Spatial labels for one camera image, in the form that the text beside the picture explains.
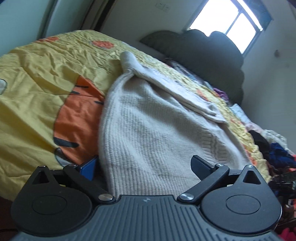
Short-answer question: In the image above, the cream knitted sweater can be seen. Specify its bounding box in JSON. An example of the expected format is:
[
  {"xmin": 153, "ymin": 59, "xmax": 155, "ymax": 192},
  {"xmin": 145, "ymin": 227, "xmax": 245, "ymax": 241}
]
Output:
[{"xmin": 98, "ymin": 52, "xmax": 250, "ymax": 196}]

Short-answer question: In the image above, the pile of mixed clothes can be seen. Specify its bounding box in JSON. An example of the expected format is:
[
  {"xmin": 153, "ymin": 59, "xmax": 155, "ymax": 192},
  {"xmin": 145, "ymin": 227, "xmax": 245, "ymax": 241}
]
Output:
[{"xmin": 246, "ymin": 123, "xmax": 295, "ymax": 240}]

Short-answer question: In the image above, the purple garment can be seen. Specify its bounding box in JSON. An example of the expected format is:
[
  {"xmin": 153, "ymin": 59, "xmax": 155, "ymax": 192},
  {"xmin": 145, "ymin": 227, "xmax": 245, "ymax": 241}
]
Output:
[{"xmin": 213, "ymin": 87, "xmax": 229, "ymax": 102}]

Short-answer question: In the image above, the yellow quilt with orange patches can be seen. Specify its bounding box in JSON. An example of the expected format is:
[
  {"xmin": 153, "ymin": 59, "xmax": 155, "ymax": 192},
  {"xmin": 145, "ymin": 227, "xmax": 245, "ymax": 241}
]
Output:
[{"xmin": 1, "ymin": 30, "xmax": 271, "ymax": 200}]

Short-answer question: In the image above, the dark green padded headboard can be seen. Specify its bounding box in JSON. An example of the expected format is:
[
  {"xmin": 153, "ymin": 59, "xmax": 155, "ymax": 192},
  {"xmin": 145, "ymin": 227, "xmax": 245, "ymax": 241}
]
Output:
[{"xmin": 140, "ymin": 30, "xmax": 244, "ymax": 104}]

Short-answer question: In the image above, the window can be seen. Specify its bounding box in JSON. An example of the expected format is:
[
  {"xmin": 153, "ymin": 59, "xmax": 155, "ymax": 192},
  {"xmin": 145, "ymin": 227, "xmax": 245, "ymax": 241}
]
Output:
[{"xmin": 187, "ymin": 0, "xmax": 273, "ymax": 55}]

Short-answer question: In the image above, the white wall socket plate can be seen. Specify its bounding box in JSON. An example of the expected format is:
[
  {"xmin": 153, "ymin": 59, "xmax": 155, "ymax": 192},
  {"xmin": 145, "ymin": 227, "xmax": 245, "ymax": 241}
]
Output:
[{"xmin": 155, "ymin": 3, "xmax": 171, "ymax": 13}]

